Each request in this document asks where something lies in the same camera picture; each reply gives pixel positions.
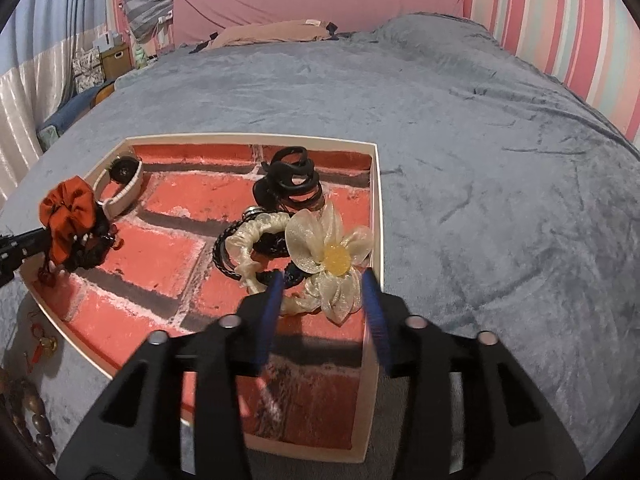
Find brick pattern tray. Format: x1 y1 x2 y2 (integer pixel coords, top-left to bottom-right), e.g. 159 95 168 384
21 133 383 463

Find orange scrunchie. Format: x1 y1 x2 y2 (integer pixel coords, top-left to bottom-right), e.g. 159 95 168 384
39 176 96 266

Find grey plush blanket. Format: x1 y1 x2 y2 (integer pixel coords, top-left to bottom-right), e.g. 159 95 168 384
1 14 639 467

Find black spiral hair ties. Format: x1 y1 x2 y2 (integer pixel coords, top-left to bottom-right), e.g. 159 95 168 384
252 145 327 214

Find white shiny curtain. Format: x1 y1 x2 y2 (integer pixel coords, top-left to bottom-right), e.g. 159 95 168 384
1 24 106 202

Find patterned bag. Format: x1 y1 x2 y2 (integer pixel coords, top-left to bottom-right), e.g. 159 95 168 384
72 48 105 93

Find red cord gold charm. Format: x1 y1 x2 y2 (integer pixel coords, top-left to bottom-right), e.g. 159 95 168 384
23 310 58 375

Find black frilly scrunchie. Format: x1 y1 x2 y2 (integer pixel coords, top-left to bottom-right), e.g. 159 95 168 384
66 207 124 271

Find cream flower scrunchie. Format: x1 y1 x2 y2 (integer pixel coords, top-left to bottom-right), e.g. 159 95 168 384
224 202 374 325

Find brown storage box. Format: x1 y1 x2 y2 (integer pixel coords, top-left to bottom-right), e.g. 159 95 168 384
100 44 132 80

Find brown wooden bead bracelet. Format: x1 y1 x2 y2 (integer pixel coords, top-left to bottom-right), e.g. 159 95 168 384
0 366 58 466

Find white bangle watch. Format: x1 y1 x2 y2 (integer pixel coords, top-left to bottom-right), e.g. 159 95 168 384
92 154 143 221

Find black braided hair ties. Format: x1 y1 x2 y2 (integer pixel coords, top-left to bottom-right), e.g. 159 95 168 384
211 206 306 288

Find blue cushioned bench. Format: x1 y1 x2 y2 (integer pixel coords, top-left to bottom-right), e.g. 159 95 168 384
37 80 115 152

